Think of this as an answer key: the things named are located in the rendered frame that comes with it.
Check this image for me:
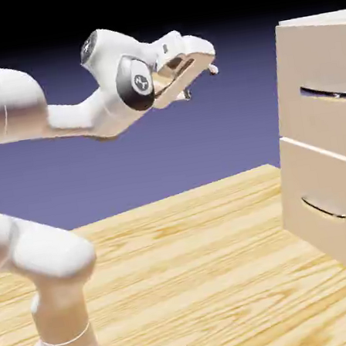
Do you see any light wood drawer front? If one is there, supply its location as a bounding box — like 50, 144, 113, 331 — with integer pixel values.
270, 129, 346, 301
263, 15, 346, 177

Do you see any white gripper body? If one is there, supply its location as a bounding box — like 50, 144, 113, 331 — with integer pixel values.
142, 30, 224, 111

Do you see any light wood cabinet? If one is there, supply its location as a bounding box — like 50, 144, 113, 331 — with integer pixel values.
252, 8, 346, 302

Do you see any curved dark metal handle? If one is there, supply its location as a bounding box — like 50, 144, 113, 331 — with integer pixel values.
299, 80, 346, 108
300, 190, 346, 225

